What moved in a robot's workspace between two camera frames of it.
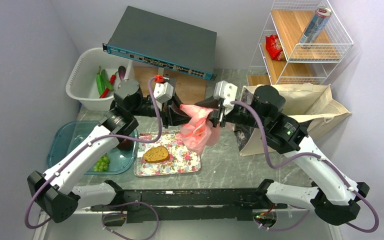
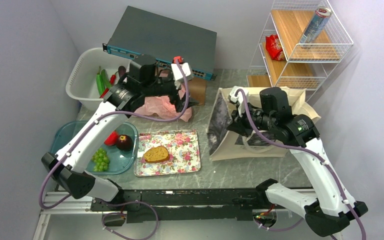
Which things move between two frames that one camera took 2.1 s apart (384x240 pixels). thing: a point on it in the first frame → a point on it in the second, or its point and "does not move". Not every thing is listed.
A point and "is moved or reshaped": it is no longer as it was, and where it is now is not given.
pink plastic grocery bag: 200,130 is moved or reshaped
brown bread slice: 156,154 does not move
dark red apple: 126,145 does not move
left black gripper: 177,116 → 179,103
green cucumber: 106,80 does not move
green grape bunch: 102,165 does not move
